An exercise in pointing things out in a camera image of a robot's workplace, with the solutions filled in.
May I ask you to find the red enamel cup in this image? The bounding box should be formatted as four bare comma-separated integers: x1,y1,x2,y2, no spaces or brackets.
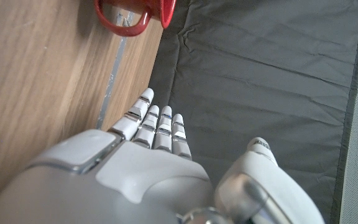
93,0,177,37

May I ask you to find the black fabric backdrop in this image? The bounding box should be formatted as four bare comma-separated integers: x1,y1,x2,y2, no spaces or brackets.
147,0,358,224

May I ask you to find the grey tape outline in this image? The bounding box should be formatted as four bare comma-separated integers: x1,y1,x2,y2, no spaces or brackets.
95,11,135,130

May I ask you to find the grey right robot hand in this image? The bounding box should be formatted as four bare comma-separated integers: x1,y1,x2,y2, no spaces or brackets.
0,87,326,224

